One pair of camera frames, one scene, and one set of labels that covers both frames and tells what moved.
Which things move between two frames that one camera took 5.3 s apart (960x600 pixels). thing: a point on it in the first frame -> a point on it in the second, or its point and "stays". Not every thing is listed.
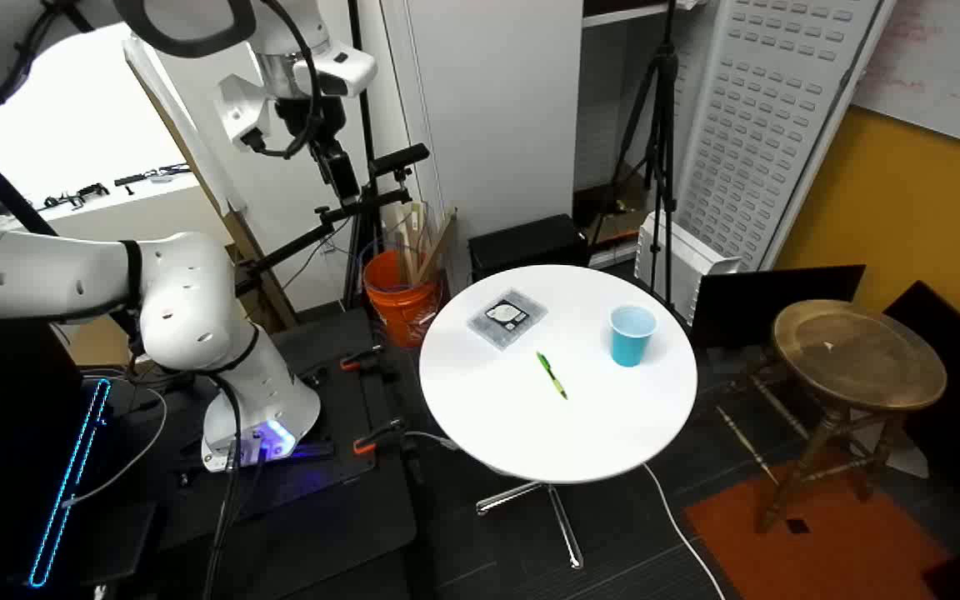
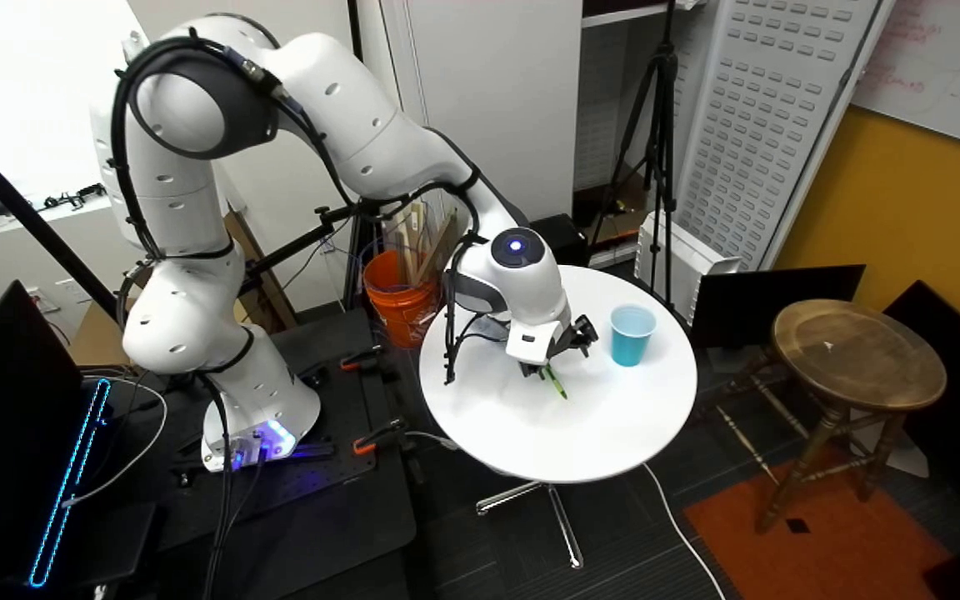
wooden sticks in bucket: [423, 241] stays
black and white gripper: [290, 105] -> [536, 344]
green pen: [553, 374] stays
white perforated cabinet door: [777, 96] stays
